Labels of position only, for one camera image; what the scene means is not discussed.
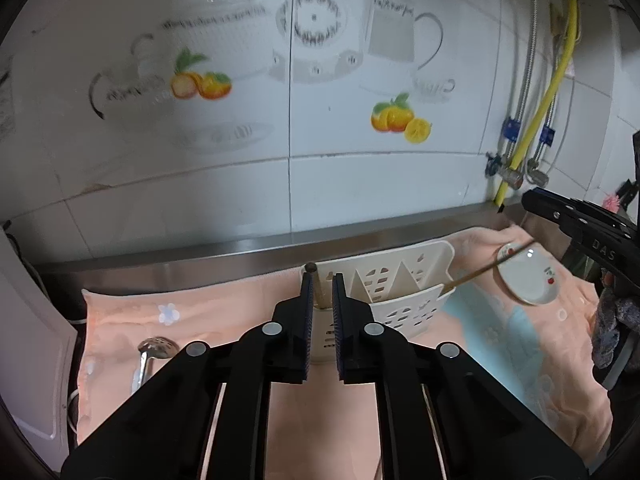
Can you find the metal slotted spoon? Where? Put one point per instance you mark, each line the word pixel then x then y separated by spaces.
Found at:
pixel 157 347

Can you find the white plastic utensil holder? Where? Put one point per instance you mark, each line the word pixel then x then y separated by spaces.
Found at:
pixel 400 280

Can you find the metal angle valve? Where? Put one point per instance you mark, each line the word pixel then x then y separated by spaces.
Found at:
pixel 537 175
pixel 510 176

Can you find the white saucer with red print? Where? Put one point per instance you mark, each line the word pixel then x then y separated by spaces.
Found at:
pixel 530 280

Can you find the brown wooden chopstick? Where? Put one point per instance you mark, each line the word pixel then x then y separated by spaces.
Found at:
pixel 318 291
pixel 480 272

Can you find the pink floral towel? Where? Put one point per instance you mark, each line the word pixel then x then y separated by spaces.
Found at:
pixel 225 312

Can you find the pink fluffy brush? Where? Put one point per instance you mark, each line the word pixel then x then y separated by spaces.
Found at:
pixel 611 202

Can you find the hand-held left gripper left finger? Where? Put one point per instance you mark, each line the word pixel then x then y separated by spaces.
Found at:
pixel 306 330

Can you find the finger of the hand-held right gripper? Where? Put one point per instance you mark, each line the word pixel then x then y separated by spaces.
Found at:
pixel 555 215

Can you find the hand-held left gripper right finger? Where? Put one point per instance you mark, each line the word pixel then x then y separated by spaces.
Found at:
pixel 340 330

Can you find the printed wall sticker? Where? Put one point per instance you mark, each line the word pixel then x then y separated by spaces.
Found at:
pixel 5 105

